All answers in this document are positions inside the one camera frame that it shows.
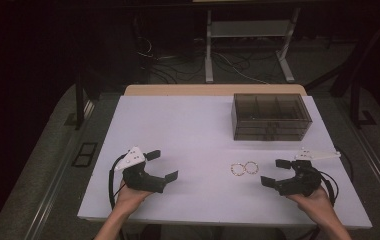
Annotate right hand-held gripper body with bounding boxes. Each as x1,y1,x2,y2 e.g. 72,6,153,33
277,149,342,198

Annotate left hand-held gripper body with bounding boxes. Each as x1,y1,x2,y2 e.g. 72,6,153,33
113,145,166,194

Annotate person's left hand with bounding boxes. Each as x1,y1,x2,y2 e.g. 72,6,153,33
113,179,154,216

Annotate person's right hand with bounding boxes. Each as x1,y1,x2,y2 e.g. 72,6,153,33
286,185,336,225

